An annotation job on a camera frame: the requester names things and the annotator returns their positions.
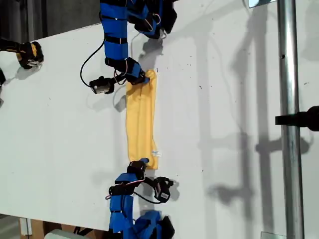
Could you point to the black post clamp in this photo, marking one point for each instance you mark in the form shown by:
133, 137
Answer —
299, 119

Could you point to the steel post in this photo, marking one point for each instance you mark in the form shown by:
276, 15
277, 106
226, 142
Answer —
289, 74

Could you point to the white bin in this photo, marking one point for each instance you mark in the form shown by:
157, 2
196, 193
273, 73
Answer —
59, 235

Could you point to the yellow black table clamp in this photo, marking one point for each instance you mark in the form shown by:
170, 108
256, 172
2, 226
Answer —
30, 53

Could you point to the small black object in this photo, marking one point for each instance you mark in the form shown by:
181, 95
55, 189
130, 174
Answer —
2, 77

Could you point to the yellow microfibre towel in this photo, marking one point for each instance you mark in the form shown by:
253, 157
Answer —
140, 119

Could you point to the short black camera stalk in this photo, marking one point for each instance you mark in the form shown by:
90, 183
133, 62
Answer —
150, 181
117, 80

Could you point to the black camera box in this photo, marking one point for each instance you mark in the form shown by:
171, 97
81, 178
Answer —
101, 85
163, 190

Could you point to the brown cardboard box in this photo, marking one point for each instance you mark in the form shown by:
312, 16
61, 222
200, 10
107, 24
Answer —
37, 227

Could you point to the white table leg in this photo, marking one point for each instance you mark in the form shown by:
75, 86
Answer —
25, 226

